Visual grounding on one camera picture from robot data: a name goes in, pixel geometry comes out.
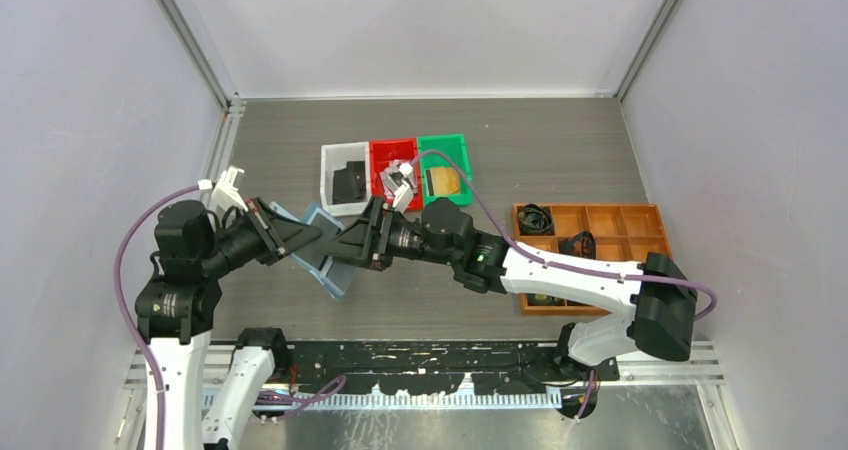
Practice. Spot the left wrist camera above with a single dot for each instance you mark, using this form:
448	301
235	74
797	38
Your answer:
223	193

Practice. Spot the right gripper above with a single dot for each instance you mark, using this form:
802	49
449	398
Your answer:
368	240

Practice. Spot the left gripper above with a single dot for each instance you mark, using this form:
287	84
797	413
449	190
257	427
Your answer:
278	236

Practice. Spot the white plastic bin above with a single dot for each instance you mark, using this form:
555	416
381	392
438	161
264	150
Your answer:
334	157

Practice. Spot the grey card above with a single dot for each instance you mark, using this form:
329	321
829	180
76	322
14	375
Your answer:
311	256

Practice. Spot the gold cards in green bin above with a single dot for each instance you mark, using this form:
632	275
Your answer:
442	181

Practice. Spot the red plastic bin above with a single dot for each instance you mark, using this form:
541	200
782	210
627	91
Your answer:
382	153

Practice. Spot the silver cards in red bin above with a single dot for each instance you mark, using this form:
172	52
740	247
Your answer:
391	179

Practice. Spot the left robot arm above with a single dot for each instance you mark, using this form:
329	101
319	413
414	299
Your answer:
175	316

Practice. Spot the green plastic bin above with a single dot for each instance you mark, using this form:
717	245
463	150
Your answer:
445	160

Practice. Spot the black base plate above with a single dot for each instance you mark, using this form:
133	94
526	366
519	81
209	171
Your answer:
420	367

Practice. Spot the orange compartment tray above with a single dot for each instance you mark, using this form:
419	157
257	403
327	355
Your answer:
623	232

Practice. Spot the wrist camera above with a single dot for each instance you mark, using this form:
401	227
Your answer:
408	188
223	193

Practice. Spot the black cards in white bin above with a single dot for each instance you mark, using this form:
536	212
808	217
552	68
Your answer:
349	183

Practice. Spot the rolled belt top left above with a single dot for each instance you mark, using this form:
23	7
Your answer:
535	220

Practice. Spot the blue leather card holder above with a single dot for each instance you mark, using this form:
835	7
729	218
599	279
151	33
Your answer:
335	277

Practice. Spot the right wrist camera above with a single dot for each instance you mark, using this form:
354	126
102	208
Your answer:
408	188

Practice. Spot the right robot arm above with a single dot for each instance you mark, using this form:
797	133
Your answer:
650	305

